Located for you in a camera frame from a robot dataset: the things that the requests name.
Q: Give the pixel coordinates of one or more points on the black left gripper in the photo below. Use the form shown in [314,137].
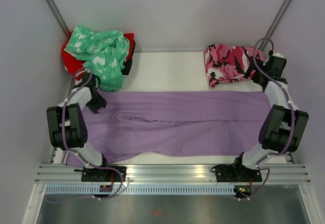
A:
[102,103]

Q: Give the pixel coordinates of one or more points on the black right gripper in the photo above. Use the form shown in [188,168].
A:
[255,78]

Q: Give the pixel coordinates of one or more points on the pink camouflage trousers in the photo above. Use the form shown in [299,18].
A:
[229,64]

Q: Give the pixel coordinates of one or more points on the purple trousers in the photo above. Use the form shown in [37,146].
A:
[177,124]

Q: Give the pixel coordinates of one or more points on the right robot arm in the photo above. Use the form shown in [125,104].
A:
[284,125]

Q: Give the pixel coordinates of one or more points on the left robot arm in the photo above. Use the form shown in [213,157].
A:
[66,125]

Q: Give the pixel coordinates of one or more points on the red garment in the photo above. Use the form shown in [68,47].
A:
[72,65]

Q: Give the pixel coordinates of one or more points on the black garment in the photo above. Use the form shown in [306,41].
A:
[129,60]

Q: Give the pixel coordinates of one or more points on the green tie-dye garment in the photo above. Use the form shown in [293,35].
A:
[103,52]

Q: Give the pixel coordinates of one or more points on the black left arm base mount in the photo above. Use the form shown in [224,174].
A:
[100,175]

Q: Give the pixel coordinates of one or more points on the aluminium frame post right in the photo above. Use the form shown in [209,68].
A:
[278,17]

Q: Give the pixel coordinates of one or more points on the aluminium frame post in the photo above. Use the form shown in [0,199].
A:
[278,17]
[58,16]

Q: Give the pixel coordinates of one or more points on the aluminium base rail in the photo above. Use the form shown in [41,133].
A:
[172,174]

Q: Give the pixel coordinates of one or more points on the white slotted cable duct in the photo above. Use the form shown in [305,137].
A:
[142,189]

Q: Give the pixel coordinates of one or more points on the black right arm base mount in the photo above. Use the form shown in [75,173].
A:
[228,173]

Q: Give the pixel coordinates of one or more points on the aluminium frame post left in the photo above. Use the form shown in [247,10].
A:
[58,16]

